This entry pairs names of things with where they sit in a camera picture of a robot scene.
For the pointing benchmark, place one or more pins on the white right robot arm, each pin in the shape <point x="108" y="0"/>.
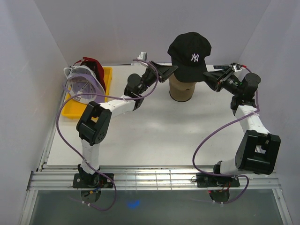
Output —
<point x="258" y="150"/>

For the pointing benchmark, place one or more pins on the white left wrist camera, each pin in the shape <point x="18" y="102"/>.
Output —
<point x="143" y="56"/>

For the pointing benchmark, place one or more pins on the yellow plastic bin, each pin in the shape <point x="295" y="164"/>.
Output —
<point x="74" y="109"/>

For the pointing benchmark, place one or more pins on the aluminium frame rail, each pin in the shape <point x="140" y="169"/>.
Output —
<point x="133" y="178"/>

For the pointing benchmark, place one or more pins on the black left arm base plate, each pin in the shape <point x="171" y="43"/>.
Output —
<point x="93" y="181"/>

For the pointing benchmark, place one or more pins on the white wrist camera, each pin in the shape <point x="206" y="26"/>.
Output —
<point x="143" y="56"/>
<point x="237" y="67"/>

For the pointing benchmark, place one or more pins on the black NY baseball cap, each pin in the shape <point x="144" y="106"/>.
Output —
<point x="188" y="52"/>

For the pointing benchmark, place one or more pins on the red baseball cap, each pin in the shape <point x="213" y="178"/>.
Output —
<point x="95" y="66"/>

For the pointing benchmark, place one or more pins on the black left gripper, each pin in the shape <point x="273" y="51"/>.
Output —
<point x="164" y="71"/>

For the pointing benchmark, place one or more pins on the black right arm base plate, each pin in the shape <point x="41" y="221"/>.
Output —
<point x="209" y="181"/>

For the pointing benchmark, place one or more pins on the white baseball cap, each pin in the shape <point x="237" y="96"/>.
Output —
<point x="79" y="71"/>

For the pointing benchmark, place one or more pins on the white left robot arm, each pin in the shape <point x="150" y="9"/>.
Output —
<point x="94" y="122"/>

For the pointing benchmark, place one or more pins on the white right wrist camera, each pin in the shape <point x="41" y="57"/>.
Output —
<point x="237" y="67"/>

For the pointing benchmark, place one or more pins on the tan R baseball cap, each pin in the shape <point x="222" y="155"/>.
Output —
<point x="180" y="91"/>

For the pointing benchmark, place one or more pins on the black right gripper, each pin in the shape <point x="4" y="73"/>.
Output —
<point x="217" y="78"/>

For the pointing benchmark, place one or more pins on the purple LA baseball cap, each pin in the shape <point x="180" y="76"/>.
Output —
<point x="87" y="85"/>

